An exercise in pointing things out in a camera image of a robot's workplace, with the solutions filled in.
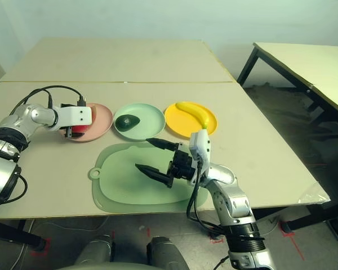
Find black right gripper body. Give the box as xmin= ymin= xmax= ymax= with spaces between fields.
xmin=166 ymin=142 xmax=199 ymax=188

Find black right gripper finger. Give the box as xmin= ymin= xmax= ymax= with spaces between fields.
xmin=135 ymin=163 xmax=173 ymax=188
xmin=145 ymin=137 xmax=177 ymax=151

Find red watermelon slice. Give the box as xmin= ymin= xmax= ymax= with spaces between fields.
xmin=72 ymin=105 xmax=98 ymax=134

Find dark green toy avocado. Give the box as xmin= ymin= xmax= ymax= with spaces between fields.
xmin=115 ymin=114 xmax=140 ymax=132

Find yellow toy banana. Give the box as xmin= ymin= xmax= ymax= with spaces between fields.
xmin=176 ymin=101 xmax=209 ymax=130

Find mint green round plate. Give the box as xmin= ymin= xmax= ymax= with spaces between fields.
xmin=113 ymin=102 xmax=166 ymax=141

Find pink round plate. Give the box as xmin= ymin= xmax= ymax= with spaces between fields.
xmin=59 ymin=102 xmax=114 ymax=142

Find yellow round plate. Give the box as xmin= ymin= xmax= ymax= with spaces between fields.
xmin=164 ymin=102 xmax=218 ymax=138

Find green silicone cutting mat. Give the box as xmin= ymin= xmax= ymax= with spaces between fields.
xmin=88 ymin=142 xmax=211 ymax=213

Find grey robot right leg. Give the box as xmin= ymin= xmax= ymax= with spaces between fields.
xmin=146 ymin=237 xmax=186 ymax=270

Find grey robot leg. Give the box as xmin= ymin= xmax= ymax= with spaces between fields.
xmin=146 ymin=237 xmax=186 ymax=270
xmin=75 ymin=235 xmax=113 ymax=265

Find grey robot left leg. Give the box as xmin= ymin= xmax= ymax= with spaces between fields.
xmin=75 ymin=235 xmax=113 ymax=265

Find grey robot torso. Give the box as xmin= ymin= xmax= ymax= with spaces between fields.
xmin=56 ymin=261 xmax=150 ymax=270

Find black table base leg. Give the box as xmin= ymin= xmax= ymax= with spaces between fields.
xmin=208 ymin=206 xmax=338 ymax=245
xmin=0 ymin=219 xmax=47 ymax=253

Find clear plastic bag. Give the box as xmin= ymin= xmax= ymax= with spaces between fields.
xmin=297 ymin=182 xmax=331 ymax=205

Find beige side table black legs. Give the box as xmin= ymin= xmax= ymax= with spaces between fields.
xmin=236 ymin=42 xmax=338 ymax=122

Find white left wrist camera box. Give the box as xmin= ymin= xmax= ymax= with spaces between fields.
xmin=55 ymin=106 xmax=92 ymax=132

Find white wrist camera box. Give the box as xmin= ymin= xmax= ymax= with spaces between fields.
xmin=189 ymin=129 xmax=211 ymax=169
xmin=55 ymin=106 xmax=92 ymax=132

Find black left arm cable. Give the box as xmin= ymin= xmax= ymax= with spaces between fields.
xmin=10 ymin=85 xmax=87 ymax=116

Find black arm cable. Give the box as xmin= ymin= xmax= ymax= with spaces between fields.
xmin=10 ymin=85 xmax=87 ymax=116
xmin=185 ymin=165 xmax=234 ymax=270

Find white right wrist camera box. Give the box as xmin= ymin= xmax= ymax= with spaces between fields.
xmin=189 ymin=129 xmax=211 ymax=169

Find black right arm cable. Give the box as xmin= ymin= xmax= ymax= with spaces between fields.
xmin=185 ymin=165 xmax=234 ymax=270

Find thin white floor cable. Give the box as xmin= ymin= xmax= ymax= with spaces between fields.
xmin=16 ymin=218 xmax=108 ymax=270

